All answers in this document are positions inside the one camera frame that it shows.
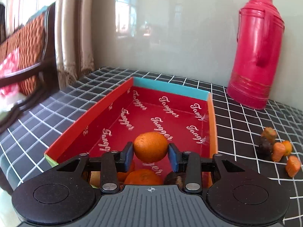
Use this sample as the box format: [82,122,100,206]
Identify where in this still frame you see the dark chestnut front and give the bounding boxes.
[164,171,186,189]

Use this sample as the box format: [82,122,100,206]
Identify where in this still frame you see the small tan walnut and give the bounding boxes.
[90,171,101,188]

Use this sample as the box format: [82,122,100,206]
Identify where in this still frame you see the large orange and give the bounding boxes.
[124,169,163,186]

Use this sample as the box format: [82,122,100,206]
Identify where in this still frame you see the colourful cardboard box tray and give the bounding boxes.
[45,77,218,189]

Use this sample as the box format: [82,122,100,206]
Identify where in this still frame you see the black white grid tablecloth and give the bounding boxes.
[1,67,302,226]

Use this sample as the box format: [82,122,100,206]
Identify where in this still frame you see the greenish carrot top chunk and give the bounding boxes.
[261,127,277,144]

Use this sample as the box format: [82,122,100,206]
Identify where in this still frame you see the carrot chunk middle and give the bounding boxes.
[271,142,286,162]

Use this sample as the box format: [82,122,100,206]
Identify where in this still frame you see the small orange back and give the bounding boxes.
[282,140,293,156]

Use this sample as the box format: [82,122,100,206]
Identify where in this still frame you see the carrot chunk right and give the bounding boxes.
[286,155,301,178]

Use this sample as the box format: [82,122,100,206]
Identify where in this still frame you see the red thermos flask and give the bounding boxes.
[227,0,285,110]

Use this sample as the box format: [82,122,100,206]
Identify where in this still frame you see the pink checkered plastic bag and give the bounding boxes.
[0,48,20,98]

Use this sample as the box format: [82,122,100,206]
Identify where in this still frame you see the dark wooden sofa chair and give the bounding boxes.
[1,3,59,132]

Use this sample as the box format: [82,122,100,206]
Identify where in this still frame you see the beige curtain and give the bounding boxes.
[54,0,94,89]

